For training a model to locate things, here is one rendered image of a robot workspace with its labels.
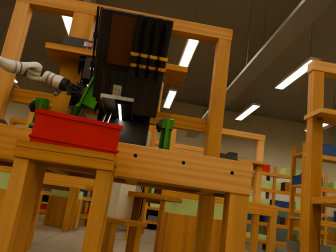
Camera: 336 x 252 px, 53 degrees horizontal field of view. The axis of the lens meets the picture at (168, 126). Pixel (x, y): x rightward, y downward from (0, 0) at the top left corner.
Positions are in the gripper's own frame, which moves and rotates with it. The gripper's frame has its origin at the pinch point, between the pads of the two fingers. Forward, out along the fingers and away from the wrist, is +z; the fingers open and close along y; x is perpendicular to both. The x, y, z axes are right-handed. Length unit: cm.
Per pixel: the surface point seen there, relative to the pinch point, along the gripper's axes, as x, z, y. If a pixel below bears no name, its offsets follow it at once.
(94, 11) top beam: -25, -27, 62
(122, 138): 12.4, 29.9, -8.1
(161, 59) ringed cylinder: -39, 34, -4
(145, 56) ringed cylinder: -37.8, 26.2, -5.6
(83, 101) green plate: -3.9, 4.6, -13.4
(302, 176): 200, 313, 355
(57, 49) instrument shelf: -6.3, -30.9, 24.3
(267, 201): 429, 381, 553
